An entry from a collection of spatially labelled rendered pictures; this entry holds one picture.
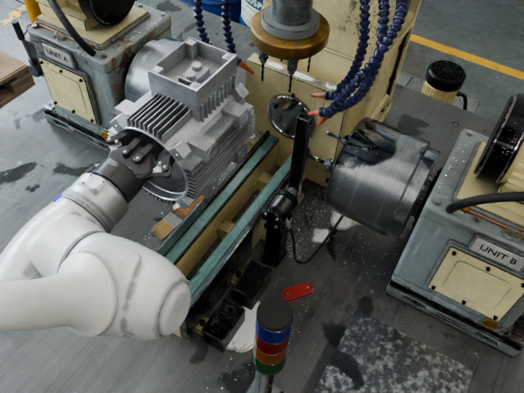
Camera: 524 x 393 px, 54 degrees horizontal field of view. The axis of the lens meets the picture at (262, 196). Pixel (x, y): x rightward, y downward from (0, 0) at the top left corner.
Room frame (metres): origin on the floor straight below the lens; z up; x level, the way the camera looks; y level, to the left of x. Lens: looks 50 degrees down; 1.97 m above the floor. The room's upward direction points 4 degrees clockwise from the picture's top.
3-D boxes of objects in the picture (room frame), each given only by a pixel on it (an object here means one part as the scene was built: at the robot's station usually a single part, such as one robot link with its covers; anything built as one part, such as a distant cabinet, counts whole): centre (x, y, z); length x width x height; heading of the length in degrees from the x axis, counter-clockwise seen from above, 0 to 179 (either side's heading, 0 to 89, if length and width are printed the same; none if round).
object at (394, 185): (0.84, -0.31, 1.04); 0.41 x 0.25 x 0.25; 62
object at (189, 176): (0.68, 0.15, 1.31); 0.20 x 0.19 x 0.19; 152
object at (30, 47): (1.25, 0.68, 1.07); 0.08 x 0.07 x 0.20; 152
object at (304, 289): (0.65, -0.11, 0.81); 0.09 x 0.03 x 0.02; 114
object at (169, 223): (0.88, 0.23, 0.80); 0.21 x 0.05 x 0.01; 144
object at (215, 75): (0.72, 0.13, 1.41); 0.12 x 0.11 x 0.07; 152
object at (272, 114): (1.08, -0.06, 1.02); 0.15 x 0.02 x 0.15; 62
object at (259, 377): (0.38, -0.03, 1.01); 0.08 x 0.08 x 0.42; 62
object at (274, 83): (1.14, -0.09, 0.97); 0.30 x 0.11 x 0.34; 62
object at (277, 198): (0.90, -0.16, 0.92); 0.45 x 0.13 x 0.24; 152
